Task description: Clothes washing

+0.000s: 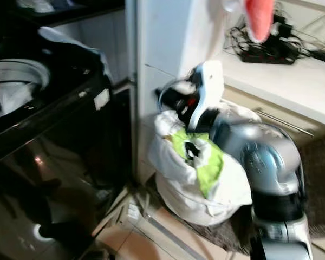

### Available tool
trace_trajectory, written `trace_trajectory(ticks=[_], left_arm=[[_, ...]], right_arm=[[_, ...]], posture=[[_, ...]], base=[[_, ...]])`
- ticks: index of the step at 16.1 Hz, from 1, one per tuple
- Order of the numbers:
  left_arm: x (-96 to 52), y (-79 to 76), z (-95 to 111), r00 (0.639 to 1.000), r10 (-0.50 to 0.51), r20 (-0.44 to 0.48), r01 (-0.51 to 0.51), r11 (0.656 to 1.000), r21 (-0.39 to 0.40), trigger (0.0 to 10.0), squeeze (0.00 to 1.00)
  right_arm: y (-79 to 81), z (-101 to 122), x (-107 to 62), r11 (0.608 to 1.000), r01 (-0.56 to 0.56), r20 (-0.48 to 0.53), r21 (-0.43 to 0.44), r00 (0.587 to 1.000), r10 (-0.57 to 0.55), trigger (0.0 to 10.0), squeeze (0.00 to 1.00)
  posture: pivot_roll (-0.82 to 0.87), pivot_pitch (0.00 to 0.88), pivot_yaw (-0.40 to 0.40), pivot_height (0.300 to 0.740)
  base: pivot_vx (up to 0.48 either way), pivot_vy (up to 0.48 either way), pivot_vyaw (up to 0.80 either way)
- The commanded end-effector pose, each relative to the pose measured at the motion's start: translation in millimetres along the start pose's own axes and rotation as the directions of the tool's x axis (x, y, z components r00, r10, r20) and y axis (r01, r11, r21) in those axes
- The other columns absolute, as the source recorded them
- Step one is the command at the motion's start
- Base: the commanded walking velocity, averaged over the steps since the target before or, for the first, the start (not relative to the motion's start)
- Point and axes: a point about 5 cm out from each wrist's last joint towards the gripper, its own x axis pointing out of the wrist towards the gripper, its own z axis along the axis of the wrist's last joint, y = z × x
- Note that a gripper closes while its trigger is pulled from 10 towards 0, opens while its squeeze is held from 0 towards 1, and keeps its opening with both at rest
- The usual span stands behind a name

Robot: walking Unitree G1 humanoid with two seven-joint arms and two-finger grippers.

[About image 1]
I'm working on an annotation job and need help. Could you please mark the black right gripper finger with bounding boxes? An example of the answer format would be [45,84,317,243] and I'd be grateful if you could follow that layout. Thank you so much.
[156,88,177,108]

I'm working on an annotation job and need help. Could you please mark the black top-load washing machine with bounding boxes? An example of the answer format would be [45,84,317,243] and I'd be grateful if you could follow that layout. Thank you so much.
[0,22,135,260]

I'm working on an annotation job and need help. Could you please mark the white counter cabinet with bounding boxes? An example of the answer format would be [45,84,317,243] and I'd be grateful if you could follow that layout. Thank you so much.
[126,0,325,185]

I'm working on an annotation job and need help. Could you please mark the white washer sticker label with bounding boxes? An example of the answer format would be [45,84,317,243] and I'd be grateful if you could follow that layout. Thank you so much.
[93,88,111,111]

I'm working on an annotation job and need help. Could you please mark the lime green cloth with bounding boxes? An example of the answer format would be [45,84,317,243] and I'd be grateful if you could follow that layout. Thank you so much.
[170,127,226,199]

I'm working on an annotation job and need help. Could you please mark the white laundry bag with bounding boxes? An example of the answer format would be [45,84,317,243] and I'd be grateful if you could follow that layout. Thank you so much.
[146,100,256,227]

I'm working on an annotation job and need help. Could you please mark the black power strip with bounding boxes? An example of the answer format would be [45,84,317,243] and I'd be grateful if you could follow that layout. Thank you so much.
[235,46,297,66]

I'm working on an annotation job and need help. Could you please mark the pale white crumpled cloth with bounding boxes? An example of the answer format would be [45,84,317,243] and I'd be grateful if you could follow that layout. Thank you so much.
[38,25,111,74]

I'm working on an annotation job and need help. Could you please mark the orange red cloth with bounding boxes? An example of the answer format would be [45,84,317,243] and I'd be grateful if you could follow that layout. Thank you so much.
[242,0,276,44]

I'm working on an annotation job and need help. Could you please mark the white cloth in washer drum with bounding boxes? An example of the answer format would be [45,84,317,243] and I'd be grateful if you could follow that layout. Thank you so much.
[0,81,42,118]

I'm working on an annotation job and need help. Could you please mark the metal cabinet handle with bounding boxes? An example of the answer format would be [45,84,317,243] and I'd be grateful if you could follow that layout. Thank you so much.
[255,107,316,137]

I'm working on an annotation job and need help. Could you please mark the tangled black cables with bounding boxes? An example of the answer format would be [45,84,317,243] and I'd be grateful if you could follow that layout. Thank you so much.
[224,12,325,61]

